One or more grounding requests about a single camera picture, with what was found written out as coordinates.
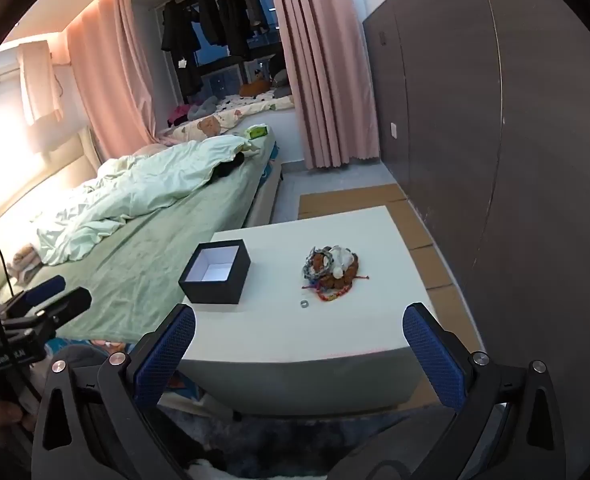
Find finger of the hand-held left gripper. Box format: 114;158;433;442
5;287;93;335
9;275;67;311

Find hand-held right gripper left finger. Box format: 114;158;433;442
31;303;197;480

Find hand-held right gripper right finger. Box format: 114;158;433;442
335;302;568;480

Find black jewelry box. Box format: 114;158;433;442
178;241;252;306

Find pile of mixed bracelets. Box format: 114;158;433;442
302;245;370;303

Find person's left hand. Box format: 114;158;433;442
0;394;36;448

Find flattened cardboard sheet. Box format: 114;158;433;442
385;199;434;252
297;183;402;221
425;285;486;357
410;246;456;292

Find bed with green sheet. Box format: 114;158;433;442
0;122;284;361

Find beige padded headboard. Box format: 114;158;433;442
0;127;103;241

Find white low table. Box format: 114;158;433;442
175;205;486;417

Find light green duvet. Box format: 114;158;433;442
36;135;262;266

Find black cloth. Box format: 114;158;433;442
214;152;246;181

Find white air conditioner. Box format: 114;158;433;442
0;40;72;90

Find pink curtain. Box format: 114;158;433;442
265;0;382;171
66;0;158;161

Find cartoon printed blanket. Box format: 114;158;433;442
157;94;296;147

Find orange plush toy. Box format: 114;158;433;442
238;79;271;97

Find clear storage bins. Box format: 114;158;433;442
201;62;248;99

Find row of hanging dark clothes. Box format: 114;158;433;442
161;0;276;97

